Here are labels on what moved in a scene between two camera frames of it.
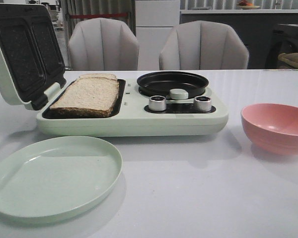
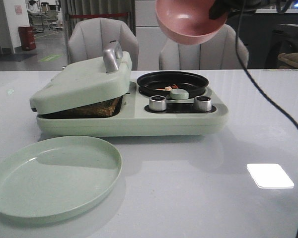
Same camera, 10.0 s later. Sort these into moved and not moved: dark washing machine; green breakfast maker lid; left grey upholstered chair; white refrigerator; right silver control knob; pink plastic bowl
Moved: green breakfast maker lid; pink plastic bowl
Not moved: dark washing machine; right silver control knob; left grey upholstered chair; white refrigerator
